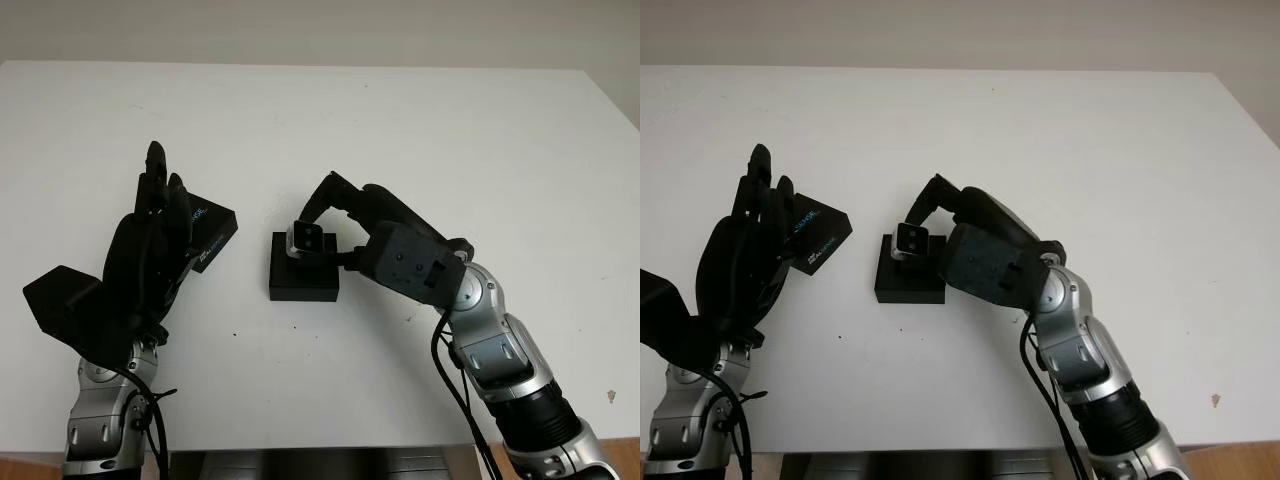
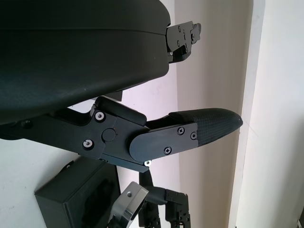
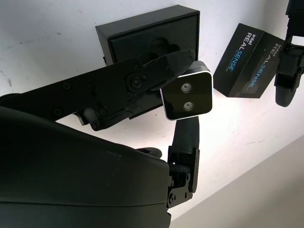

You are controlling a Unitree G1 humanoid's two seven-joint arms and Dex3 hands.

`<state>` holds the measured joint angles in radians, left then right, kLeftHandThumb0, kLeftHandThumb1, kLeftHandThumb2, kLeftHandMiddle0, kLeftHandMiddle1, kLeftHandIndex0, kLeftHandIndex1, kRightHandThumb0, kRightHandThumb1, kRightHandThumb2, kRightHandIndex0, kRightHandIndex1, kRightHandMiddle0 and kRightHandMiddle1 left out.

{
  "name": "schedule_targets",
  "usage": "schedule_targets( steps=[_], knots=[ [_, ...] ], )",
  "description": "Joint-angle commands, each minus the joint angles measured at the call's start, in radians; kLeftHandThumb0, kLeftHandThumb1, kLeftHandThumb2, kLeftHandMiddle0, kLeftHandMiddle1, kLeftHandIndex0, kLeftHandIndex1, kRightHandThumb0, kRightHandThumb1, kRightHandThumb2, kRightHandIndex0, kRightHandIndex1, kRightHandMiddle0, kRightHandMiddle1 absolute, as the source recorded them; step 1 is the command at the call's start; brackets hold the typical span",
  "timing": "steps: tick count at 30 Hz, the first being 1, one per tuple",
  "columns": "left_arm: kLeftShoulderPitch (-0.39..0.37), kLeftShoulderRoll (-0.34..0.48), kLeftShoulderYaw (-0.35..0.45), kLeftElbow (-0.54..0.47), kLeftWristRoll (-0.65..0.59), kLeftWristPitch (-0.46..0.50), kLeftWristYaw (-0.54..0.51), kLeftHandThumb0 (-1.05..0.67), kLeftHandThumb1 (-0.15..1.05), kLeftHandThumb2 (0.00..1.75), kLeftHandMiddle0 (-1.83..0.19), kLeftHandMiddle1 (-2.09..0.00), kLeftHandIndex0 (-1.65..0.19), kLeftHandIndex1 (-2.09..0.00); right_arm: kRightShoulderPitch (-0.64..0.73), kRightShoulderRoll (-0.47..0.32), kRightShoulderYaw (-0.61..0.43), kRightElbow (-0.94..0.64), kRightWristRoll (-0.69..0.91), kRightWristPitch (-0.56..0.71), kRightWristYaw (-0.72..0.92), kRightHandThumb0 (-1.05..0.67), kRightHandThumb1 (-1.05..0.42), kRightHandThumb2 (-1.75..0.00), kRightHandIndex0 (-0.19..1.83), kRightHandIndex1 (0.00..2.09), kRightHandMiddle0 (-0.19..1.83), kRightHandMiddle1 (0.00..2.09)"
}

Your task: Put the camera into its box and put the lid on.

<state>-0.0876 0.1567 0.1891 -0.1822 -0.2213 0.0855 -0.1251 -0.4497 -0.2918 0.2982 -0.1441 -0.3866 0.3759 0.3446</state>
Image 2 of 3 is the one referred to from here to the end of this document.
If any small silver depth camera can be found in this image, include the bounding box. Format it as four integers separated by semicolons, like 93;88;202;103
108;181;149;228

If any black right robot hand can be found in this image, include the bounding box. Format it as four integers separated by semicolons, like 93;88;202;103
138;171;191;228

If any black camera box base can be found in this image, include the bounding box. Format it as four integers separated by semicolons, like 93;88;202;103
35;159;119;228

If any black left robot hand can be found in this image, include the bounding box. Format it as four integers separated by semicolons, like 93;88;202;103
0;0;244;174

